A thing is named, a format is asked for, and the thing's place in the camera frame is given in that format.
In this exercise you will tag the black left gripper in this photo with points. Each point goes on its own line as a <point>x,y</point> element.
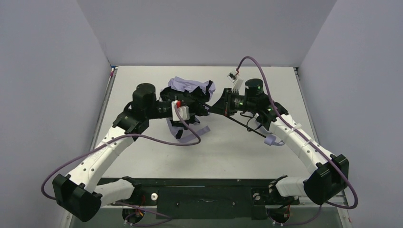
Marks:
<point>191,105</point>

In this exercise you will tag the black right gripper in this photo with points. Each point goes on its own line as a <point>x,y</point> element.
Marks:
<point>226,102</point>

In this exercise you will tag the lavender folding umbrella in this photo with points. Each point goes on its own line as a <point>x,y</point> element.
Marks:
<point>177,129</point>

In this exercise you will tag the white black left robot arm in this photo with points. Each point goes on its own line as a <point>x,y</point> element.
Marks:
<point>79,191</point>

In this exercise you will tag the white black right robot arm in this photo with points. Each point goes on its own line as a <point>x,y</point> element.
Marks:
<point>328,173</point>

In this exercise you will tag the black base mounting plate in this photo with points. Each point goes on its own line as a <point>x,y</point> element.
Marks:
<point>239,189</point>

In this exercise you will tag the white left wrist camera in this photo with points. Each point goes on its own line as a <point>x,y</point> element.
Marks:
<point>179,111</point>

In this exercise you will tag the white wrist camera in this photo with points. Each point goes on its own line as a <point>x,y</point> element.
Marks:
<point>237,81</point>
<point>179,111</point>

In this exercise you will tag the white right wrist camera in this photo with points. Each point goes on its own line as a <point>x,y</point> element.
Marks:
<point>237,81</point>

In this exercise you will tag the aluminium front frame rail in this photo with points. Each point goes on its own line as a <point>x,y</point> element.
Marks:
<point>155,198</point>

